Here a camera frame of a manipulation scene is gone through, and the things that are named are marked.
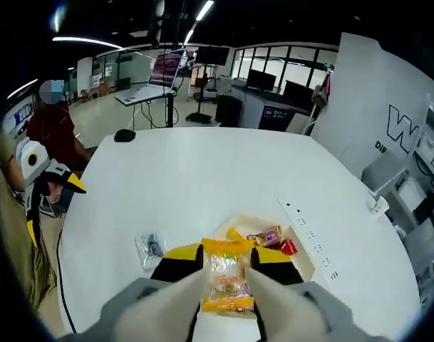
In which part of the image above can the dark grey counter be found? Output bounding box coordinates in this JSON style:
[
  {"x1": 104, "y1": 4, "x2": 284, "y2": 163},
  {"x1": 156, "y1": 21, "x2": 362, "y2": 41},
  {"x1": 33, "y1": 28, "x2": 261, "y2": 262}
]
[{"x1": 230, "y1": 83, "x2": 312, "y2": 132}]

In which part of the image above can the coat stand with grey bag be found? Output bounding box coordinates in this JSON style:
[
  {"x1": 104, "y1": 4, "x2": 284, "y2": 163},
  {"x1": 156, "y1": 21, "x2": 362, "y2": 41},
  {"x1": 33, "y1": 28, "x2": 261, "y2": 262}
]
[{"x1": 304, "y1": 73, "x2": 332, "y2": 135}]

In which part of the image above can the black monitor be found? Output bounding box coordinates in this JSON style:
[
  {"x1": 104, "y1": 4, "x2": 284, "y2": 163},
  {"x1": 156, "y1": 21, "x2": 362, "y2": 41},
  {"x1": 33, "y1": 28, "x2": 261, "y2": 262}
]
[
  {"x1": 284, "y1": 80, "x2": 316, "y2": 107},
  {"x1": 246, "y1": 68, "x2": 277, "y2": 92}
]

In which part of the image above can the metal shelf rack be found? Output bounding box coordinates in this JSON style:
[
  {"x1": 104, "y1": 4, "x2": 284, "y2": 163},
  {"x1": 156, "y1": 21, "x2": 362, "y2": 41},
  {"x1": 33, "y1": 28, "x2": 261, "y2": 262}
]
[{"x1": 398, "y1": 94, "x2": 434, "y2": 289}]

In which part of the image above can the beige paper container tray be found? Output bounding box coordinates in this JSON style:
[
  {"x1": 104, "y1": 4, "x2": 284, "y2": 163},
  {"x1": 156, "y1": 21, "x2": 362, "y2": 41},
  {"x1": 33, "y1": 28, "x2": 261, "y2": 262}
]
[{"x1": 211, "y1": 212, "x2": 316, "y2": 286}]

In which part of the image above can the black waste bin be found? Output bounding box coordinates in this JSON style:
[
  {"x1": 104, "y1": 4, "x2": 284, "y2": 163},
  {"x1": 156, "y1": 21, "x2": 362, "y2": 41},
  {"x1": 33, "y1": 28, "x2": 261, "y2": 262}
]
[{"x1": 215, "y1": 94, "x2": 243, "y2": 128}]

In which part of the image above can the person's left hand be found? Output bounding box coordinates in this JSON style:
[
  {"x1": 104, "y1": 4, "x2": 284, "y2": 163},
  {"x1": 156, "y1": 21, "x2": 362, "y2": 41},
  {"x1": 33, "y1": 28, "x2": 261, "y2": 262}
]
[{"x1": 41, "y1": 181, "x2": 66, "y2": 200}]

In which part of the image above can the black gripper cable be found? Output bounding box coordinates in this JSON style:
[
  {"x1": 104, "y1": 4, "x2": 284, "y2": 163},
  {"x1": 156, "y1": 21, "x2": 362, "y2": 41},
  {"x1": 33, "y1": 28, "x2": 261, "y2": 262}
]
[{"x1": 56, "y1": 227, "x2": 78, "y2": 334}]

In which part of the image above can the orange-brown food packet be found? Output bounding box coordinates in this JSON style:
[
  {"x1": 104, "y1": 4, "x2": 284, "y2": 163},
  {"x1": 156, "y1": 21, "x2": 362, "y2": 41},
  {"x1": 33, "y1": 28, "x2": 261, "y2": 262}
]
[{"x1": 246, "y1": 224, "x2": 284, "y2": 247}]

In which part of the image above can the open laptop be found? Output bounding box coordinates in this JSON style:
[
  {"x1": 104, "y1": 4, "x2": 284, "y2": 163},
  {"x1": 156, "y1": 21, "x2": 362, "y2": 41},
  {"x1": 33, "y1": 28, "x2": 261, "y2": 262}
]
[{"x1": 113, "y1": 49, "x2": 188, "y2": 107}]

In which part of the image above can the black computer mouse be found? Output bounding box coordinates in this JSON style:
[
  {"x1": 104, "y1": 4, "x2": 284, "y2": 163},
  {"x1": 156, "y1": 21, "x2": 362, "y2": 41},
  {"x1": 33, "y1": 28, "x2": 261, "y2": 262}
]
[{"x1": 113, "y1": 128, "x2": 137, "y2": 143}]

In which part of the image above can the black television on stand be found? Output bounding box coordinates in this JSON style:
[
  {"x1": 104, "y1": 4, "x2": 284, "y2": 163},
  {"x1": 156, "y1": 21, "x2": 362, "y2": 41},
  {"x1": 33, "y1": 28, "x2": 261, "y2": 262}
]
[{"x1": 185, "y1": 45, "x2": 232, "y2": 125}]

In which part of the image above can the yellow pastry food packet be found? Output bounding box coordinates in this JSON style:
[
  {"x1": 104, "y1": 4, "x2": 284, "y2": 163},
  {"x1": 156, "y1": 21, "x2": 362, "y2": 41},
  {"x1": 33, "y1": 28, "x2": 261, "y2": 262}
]
[
  {"x1": 200, "y1": 237, "x2": 257, "y2": 315},
  {"x1": 225, "y1": 227, "x2": 247, "y2": 242}
]

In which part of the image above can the small red food packet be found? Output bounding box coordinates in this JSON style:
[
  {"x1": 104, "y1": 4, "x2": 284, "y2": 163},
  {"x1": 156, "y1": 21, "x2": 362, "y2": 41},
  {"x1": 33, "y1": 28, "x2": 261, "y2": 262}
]
[{"x1": 278, "y1": 237, "x2": 299, "y2": 257}]

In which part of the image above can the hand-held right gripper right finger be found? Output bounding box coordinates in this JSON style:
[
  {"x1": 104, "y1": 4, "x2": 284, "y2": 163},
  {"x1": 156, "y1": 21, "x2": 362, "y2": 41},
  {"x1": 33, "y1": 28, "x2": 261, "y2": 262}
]
[{"x1": 250, "y1": 246, "x2": 380, "y2": 342}]

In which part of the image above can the ceiling light strip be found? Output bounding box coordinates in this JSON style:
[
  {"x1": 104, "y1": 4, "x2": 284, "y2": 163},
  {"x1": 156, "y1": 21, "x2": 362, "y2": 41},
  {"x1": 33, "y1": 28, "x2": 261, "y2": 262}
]
[{"x1": 52, "y1": 36, "x2": 125, "y2": 49}]

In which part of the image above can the white paper cup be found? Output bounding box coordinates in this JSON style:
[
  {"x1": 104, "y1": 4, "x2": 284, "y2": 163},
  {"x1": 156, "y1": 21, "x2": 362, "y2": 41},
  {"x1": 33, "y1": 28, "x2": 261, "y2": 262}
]
[{"x1": 371, "y1": 197, "x2": 391, "y2": 217}]

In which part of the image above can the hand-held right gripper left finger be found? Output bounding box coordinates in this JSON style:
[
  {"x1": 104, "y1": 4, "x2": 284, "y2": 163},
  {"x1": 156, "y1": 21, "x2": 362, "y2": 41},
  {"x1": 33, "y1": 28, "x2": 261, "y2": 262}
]
[{"x1": 55, "y1": 244, "x2": 206, "y2": 342}]

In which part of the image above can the white power strip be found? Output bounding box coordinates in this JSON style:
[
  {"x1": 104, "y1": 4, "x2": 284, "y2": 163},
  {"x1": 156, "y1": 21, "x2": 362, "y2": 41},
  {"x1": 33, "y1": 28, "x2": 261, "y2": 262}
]
[{"x1": 277, "y1": 197, "x2": 341, "y2": 294}]

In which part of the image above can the white logo wall panel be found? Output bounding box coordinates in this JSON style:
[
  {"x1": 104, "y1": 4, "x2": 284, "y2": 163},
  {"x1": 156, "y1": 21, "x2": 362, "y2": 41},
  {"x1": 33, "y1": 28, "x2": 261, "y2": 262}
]
[{"x1": 311, "y1": 31, "x2": 433, "y2": 179}]

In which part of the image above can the laptop stand pole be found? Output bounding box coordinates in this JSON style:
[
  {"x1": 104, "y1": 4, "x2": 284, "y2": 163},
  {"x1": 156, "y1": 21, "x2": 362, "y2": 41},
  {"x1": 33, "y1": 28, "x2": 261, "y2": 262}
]
[{"x1": 165, "y1": 90, "x2": 178, "y2": 128}]

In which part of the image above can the person in beige shirt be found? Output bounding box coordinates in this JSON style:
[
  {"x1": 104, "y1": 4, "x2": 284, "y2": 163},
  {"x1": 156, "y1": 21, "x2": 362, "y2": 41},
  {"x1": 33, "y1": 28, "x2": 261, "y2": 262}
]
[{"x1": 0, "y1": 131, "x2": 59, "y2": 314}]

